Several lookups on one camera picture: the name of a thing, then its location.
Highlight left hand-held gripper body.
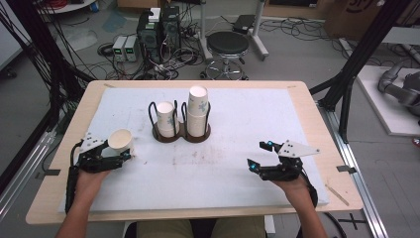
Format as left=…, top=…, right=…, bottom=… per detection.
left=76, top=131, right=126, bottom=174

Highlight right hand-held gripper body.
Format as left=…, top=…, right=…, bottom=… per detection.
left=257, top=139, right=321, bottom=182

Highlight white paper cup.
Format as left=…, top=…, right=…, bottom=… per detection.
left=107, top=128, right=136, bottom=158

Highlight dark wire cup holder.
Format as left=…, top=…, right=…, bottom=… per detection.
left=148, top=99, right=212, bottom=144

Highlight short stack of paper cups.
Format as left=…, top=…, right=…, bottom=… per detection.
left=156, top=101, right=181, bottom=139

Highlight person's left hand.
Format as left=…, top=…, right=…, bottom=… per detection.
left=74, top=168, right=112, bottom=200

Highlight person's right hand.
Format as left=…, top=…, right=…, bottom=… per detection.
left=270, top=178, right=310, bottom=204

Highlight light wooden table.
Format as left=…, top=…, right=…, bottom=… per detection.
left=25, top=79, right=365, bottom=226

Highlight white foam mat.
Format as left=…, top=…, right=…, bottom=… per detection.
left=57, top=86, right=330, bottom=213

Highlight black tape strip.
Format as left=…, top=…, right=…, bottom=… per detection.
left=35, top=169, right=61, bottom=179
left=336, top=165, right=358, bottom=175

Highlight person's right leg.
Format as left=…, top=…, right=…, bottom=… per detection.
left=211, top=215, right=266, bottom=238

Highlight person's leg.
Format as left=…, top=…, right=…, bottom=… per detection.
left=211, top=215, right=266, bottom=238
left=136, top=219, right=196, bottom=238

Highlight tall stack of paper cups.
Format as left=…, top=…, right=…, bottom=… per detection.
left=186, top=85, right=210, bottom=138

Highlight person's left leg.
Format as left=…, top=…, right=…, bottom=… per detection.
left=136, top=219, right=196, bottom=238

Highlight black tape cross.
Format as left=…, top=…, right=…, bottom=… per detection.
left=338, top=212, right=368, bottom=231

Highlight white base board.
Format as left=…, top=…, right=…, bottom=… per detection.
left=356, top=64, right=420, bottom=138

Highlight white power strip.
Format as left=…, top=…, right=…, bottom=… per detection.
left=154, top=62, right=180, bottom=73

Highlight grey bench power supply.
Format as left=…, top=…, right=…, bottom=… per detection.
left=112, top=35, right=128, bottom=62
left=124, top=35, right=140, bottom=63

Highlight white metal stand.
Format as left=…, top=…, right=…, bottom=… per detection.
left=197, top=0, right=270, bottom=62

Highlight black round stool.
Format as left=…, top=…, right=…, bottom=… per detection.
left=199, top=31, right=251, bottom=81

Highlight black computer tower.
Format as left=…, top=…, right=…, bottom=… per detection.
left=160, top=5, right=182, bottom=55
left=136, top=11, right=163, bottom=64

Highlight flat black device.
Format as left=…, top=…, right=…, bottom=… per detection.
left=232, top=14, right=257, bottom=35

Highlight white round table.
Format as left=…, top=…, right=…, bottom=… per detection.
left=36, top=0, right=97, bottom=15

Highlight small white box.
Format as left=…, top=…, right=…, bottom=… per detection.
left=148, top=7, right=162, bottom=24

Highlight brown cardboard box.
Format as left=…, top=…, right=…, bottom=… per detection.
left=324, top=0, right=385, bottom=42

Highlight grey shelf board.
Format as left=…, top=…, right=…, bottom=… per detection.
left=381, top=26, right=420, bottom=47

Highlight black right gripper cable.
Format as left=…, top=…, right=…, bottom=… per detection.
left=298, top=172, right=345, bottom=238

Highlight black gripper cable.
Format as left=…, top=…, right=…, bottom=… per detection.
left=64, top=140, right=83, bottom=214
left=298, top=172, right=345, bottom=238

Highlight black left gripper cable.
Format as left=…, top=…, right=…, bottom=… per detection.
left=64, top=140, right=83, bottom=214

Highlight aluminium rail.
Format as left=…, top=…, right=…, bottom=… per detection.
left=0, top=130, right=57, bottom=220
left=318, top=101, right=389, bottom=238

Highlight black metal frame with cables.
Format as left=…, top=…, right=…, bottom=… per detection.
left=0, top=0, right=97, bottom=196

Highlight tangle of floor cables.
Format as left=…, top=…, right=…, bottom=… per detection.
left=95, top=33, right=206, bottom=81

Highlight loose black floor cables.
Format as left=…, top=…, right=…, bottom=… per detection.
left=260, top=17, right=349, bottom=61

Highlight black metal frame post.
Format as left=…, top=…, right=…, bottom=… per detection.
left=309, top=0, right=414, bottom=144

